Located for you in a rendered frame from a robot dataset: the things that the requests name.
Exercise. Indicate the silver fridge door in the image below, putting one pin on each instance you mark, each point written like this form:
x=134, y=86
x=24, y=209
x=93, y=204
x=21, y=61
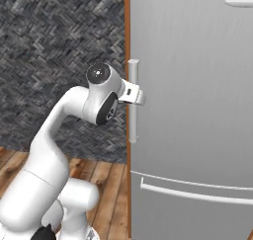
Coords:
x=197, y=86

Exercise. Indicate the silver fridge freezer drawer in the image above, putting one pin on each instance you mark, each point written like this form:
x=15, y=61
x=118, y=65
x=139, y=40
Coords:
x=191, y=214

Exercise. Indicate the brown wooden fridge side panel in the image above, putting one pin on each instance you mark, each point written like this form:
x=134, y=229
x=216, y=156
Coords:
x=127, y=36

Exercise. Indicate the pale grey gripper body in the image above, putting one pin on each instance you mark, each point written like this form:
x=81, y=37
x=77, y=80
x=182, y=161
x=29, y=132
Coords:
x=139, y=97

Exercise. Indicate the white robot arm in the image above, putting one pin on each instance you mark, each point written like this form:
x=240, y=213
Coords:
x=46, y=158

